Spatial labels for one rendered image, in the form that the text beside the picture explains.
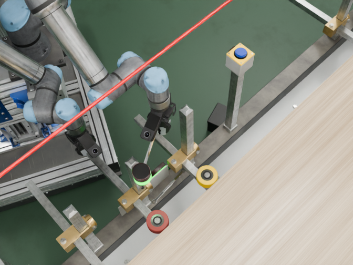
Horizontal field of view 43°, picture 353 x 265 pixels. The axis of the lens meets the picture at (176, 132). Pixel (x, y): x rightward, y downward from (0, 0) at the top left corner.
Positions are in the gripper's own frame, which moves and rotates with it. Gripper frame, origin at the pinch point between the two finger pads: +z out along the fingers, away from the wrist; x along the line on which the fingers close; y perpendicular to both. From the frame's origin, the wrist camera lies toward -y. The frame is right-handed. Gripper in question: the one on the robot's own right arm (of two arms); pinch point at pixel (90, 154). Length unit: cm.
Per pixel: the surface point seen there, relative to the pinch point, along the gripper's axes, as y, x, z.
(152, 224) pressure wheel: -41.3, 2.4, -8.7
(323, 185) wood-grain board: -74, -52, -9
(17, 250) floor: 24, 53, 83
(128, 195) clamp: -26.2, 1.0, -5.1
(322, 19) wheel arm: -21, -123, 1
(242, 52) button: -27, -55, -41
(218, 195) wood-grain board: -50, -22, -9
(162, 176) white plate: -24.9, -16.1, 7.8
